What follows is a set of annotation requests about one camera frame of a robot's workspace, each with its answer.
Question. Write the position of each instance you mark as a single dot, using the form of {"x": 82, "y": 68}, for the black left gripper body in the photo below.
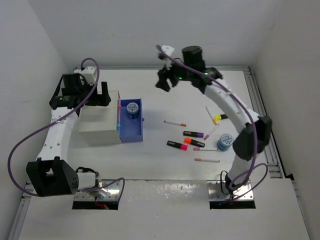
{"x": 84, "y": 89}

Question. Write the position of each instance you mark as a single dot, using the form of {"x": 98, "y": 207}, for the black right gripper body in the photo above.
{"x": 179, "y": 73}

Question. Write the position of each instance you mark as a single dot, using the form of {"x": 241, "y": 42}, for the white drawer cabinet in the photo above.
{"x": 100, "y": 125}

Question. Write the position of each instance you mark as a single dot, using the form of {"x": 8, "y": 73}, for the blue patterned tape roll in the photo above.
{"x": 133, "y": 110}

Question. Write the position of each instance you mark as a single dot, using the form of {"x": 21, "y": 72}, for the blue drawer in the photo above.
{"x": 130, "y": 130}

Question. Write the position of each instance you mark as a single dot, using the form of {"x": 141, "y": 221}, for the orange capped white pen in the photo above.
{"x": 175, "y": 123}

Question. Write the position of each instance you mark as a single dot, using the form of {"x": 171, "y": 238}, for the yellow capped white pen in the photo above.
{"x": 211, "y": 116}

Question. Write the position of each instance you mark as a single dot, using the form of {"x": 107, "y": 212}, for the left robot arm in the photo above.
{"x": 50, "y": 174}

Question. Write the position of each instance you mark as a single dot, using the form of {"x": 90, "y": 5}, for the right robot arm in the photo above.
{"x": 253, "y": 130}

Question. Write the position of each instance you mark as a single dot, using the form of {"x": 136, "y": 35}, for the purple black highlighter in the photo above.
{"x": 193, "y": 134}

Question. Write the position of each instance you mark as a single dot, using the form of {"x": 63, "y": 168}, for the orange black highlighter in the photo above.
{"x": 194, "y": 142}

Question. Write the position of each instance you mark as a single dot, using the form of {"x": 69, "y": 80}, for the yellow black highlighter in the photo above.
{"x": 220, "y": 117}

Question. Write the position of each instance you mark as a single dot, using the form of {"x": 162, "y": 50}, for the pink black highlighter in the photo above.
{"x": 177, "y": 145}

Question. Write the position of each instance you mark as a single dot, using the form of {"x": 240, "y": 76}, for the purple capped white pen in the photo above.
{"x": 211, "y": 131}

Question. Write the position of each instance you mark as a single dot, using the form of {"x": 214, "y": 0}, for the pink capped white pen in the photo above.
{"x": 214, "y": 149}

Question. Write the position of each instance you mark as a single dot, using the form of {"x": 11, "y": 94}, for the peach capped white pen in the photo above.
{"x": 206, "y": 160}

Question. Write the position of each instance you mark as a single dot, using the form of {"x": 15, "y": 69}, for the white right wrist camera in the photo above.
{"x": 163, "y": 52}

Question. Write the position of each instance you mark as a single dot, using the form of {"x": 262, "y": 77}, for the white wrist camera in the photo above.
{"x": 88, "y": 72}
{"x": 163, "y": 52}

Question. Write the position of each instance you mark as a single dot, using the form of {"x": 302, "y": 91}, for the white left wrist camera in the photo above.
{"x": 88, "y": 72}

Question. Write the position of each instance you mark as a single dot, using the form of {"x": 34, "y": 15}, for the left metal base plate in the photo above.
{"x": 109, "y": 190}

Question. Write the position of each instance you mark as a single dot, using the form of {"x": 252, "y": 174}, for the aluminium frame rail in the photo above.
{"x": 266, "y": 142}

